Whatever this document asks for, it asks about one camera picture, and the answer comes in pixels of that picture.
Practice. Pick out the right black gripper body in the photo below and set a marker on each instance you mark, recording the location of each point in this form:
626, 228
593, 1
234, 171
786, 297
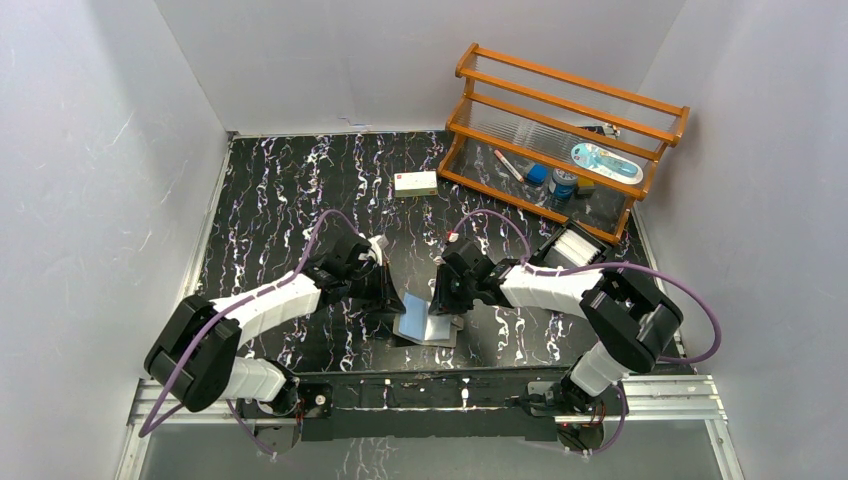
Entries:
472, 284

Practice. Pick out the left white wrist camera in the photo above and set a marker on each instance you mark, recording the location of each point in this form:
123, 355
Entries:
377, 245

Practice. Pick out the white marker pen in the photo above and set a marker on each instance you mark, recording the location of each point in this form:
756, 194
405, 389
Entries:
509, 166

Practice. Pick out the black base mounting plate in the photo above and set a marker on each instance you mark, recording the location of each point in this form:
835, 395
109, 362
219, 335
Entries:
521, 402

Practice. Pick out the orange wooden shelf rack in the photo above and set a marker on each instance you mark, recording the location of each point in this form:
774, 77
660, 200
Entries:
537, 114

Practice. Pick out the yellow black small block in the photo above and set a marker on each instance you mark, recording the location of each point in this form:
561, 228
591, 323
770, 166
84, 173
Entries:
585, 187

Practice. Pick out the blister pack blue tool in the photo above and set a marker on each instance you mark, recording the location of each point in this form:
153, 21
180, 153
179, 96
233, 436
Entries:
606, 163

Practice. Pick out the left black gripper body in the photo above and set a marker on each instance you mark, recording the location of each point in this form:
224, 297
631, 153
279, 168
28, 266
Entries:
374, 283

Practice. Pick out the white small cardboard box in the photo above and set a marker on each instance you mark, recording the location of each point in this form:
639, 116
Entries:
415, 184

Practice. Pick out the blue small block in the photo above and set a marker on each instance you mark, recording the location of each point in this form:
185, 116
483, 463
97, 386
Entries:
536, 174

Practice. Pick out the black card tray box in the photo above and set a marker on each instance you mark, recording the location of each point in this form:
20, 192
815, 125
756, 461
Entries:
570, 246

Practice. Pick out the grey card holder wallet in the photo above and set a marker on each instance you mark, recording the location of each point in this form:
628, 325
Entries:
420, 327

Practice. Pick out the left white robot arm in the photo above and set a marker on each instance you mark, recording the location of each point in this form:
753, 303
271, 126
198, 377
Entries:
196, 353

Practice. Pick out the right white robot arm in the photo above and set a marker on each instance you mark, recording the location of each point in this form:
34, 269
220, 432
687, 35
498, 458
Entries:
633, 320

